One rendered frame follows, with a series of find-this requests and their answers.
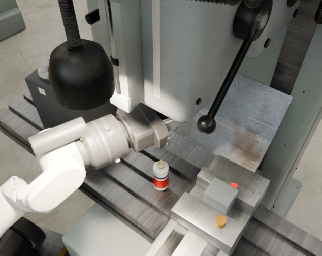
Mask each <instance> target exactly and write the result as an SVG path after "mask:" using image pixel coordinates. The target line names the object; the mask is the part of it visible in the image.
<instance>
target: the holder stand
mask: <svg viewBox="0 0 322 256"><path fill-rule="evenodd" d="M49 61H50V60H48V61H47V62H45V63H44V64H42V65H41V66H40V67H39V68H37V69H36V70H35V71H33V72H32V73H31V74H30V75H28V76H27V77H26V78H25V81H26V83H27V86H28V89H29V91H30V94H31V97H32V99H33V101H34V104H35V107H36V109H37V112H38V114H39V117H40V119H41V122H42V124H44V125H46V126H48V127H50V128H53V127H56V126H58V125H61V124H63V123H66V122H69V121H71V120H74V119H76V118H79V117H82V118H83V120H84V122H85V123H88V122H91V121H93V120H96V119H98V118H101V117H103V116H106V115H108V114H112V115H113V116H114V117H115V118H116V112H117V110H118V109H117V106H115V105H113V104H111V103H110V100H108V101H107V102H106V103H104V104H103V105H101V106H99V107H96V108H93V109H89V110H71V109H68V108H65V107H63V106H62V105H60V104H59V103H58V102H57V101H56V99H55V97H54V94H53V91H52V87H51V84H50V81H49V78H48V72H49Z"/></svg>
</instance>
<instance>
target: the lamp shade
mask: <svg viewBox="0 0 322 256"><path fill-rule="evenodd" d="M80 39H81V38H80ZM48 78H49V81H50V84H51V87H52V91H53V94H54V97H55V99H56V101H57V102H58V103H59V104H60V105H62V106H63V107H65V108H68V109H71V110H89V109H93V108H96V107H99V106H101V105H103V104H104V103H106V102H107V101H108V100H109V99H110V98H111V97H112V96H113V94H114V92H115V80H114V72H113V66H112V63H111V62H110V60H109V58H108V56H107V54H106V53H105V51H104V49H103V47H102V46H101V45H100V44H99V43H97V42H95V41H92V40H87V39H81V45H80V46H78V47H70V46H69V45H68V41H65V42H63V43H62V44H60V45H58V46H57V47H56V48H54V50H53V51H52V52H51V54H50V61H49V72H48Z"/></svg>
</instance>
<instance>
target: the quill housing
mask: <svg viewBox="0 0 322 256"><path fill-rule="evenodd" d="M241 1H242V0H241ZM241 1H240V2H239V3H238V4H237V5H235V6H229V5H228V4H226V5H224V3H223V4H220V3H217V4H216V3H215V2H214V3H212V2H209V3H208V2H207V1H206V2H203V1H201V2H199V0H197V1H195V0H193V1H191V0H139V9H140V29H141V48H142V68H143V88H144V100H143V101H142V102H141V103H143V104H144V105H146V106H148V107H150V108H152V109H154V110H156V111H157V112H159V113H161V114H163V115H165V116H167V117H169V118H170V119H172V120H175V121H178V122H185V121H188V120H190V119H192V118H193V117H194V116H195V115H196V114H197V113H198V112H199V111H200V110H201V109H202V108H203V107H204V106H205V105H206V104H207V103H208V102H209V101H210V99H211V98H212V97H213V96H214V95H215V94H216V93H217V92H218V91H219V90H220V88H221V86H222V84H223V82H224V80H225V78H226V75H227V73H228V71H229V69H230V67H231V65H232V63H233V61H234V59H235V57H236V55H237V53H238V51H239V49H240V47H241V45H242V43H243V41H244V40H242V39H238V38H236V37H235V35H234V32H233V23H234V18H235V15H236V12H237V9H238V7H239V5H240V3H241ZM86 2H87V7H88V13H90V12H92V11H93V10H95V9H97V8H98V2H97V0H86ZM91 31H92V37H93V41H95V42H97V43H99V44H100V45H101V46H102V47H103V49H104V42H103V36H102V29H101V22H100V20H99V21H98V22H96V23H94V24H93V25H91Z"/></svg>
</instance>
